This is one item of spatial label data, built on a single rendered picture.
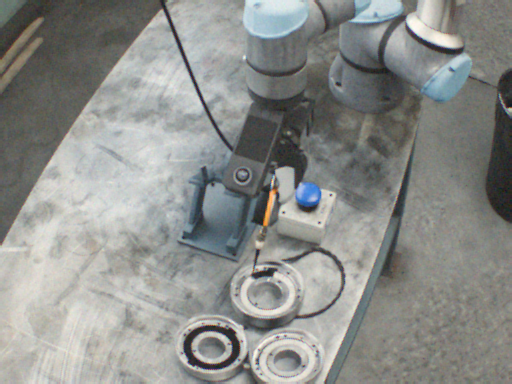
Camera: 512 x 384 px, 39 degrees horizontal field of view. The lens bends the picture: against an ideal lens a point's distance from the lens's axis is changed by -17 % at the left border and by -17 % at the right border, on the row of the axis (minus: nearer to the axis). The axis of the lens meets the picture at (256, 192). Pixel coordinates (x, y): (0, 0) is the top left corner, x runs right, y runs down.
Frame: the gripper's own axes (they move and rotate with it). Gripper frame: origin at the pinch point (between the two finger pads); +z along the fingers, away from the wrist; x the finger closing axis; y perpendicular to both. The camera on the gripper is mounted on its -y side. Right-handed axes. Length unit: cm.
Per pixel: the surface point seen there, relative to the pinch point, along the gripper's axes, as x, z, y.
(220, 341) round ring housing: 0.0, 11.1, -18.6
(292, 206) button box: -1.1, 8.7, 6.3
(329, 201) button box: -6.0, 8.7, 9.3
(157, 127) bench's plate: 27.6, 13.3, 17.6
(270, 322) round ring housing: -5.4, 10.4, -13.1
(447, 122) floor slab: -16, 93, 123
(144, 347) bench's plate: 10.5, 13.3, -23.5
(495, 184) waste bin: -39, 82, 93
